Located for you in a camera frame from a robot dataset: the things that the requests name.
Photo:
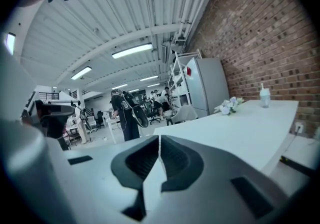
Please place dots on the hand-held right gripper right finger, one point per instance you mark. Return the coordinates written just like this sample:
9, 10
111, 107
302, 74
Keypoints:
212, 193

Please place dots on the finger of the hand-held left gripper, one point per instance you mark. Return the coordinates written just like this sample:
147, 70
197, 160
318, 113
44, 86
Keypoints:
66, 109

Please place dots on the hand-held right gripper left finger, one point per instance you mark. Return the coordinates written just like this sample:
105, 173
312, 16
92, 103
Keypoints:
100, 180

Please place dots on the white desk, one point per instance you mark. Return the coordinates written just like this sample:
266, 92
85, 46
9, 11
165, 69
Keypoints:
225, 138

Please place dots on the black balcony railing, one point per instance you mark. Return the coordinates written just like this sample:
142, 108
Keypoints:
47, 96

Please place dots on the black swivel office chair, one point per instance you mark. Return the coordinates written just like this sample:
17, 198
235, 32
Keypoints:
153, 114
100, 118

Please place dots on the long fluorescent light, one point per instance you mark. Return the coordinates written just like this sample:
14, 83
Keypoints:
119, 86
153, 84
132, 50
149, 78
81, 72

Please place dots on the white work table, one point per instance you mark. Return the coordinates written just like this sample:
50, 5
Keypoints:
111, 124

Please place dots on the black oval backpack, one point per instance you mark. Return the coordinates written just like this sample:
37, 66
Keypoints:
138, 115

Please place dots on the white armchair black legs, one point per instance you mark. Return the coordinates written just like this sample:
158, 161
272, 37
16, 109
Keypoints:
186, 114

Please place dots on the bright rectangular light panel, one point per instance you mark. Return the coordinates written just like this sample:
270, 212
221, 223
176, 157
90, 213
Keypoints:
11, 43

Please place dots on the pale flower bouquet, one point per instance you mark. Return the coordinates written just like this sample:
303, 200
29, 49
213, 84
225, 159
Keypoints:
228, 106

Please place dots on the grey refrigerator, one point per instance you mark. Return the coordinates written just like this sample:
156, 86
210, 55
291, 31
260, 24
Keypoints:
207, 88

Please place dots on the clear cup with straw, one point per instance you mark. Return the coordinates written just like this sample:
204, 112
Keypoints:
265, 98

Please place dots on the white shelf rack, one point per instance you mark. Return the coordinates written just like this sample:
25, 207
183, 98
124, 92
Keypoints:
181, 84

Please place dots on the red fridge sticker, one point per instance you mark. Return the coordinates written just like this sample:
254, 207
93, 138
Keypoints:
188, 71

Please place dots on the white pipe bundle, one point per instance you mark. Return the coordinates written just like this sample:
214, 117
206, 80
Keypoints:
190, 5

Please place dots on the white wall socket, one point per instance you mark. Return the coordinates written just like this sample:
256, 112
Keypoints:
299, 128

